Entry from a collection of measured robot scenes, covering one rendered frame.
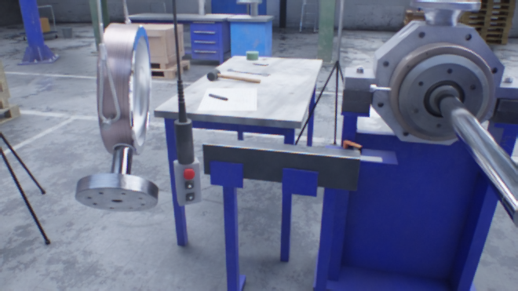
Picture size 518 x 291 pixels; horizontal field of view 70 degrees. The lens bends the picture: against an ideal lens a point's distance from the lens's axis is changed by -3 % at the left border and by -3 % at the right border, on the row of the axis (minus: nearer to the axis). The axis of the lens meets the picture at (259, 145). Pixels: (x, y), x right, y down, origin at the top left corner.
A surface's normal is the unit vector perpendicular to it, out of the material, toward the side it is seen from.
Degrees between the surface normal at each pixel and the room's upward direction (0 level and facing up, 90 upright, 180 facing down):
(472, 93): 90
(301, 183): 90
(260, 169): 90
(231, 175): 90
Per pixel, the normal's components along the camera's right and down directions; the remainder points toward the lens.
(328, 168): -0.22, 0.40
